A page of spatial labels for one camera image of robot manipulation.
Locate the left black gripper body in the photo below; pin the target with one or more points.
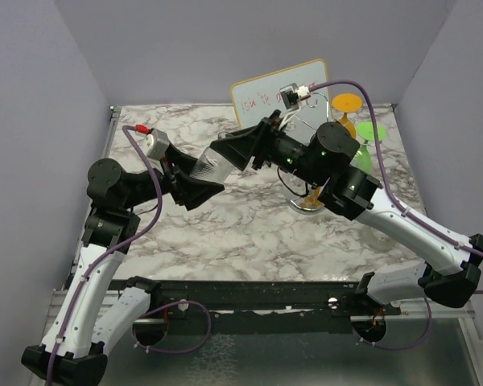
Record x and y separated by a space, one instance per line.
170 174

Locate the orange plastic wine glass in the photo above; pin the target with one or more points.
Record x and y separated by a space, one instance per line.
347 103

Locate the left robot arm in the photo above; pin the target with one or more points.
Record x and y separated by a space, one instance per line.
76 349

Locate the small whiteboard yellow frame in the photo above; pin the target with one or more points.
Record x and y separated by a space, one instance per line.
258 97

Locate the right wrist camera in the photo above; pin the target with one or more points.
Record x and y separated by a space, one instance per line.
293 97

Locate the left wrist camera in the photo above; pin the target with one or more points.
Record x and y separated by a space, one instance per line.
154 142

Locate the green plastic wine glass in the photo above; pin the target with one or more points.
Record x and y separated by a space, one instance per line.
365 131

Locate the black front mounting rail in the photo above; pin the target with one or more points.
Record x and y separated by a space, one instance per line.
256 307

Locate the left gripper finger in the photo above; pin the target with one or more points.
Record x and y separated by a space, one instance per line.
195 192
177 158

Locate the clear wine glass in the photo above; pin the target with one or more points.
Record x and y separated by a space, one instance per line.
211 167

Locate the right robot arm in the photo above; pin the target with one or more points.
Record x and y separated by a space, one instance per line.
449 274

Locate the chrome wine glass rack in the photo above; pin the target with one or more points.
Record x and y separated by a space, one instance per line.
302 197

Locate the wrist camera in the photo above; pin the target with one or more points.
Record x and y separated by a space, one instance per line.
293 97
154 142

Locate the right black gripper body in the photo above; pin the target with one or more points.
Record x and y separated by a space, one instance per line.
273 146

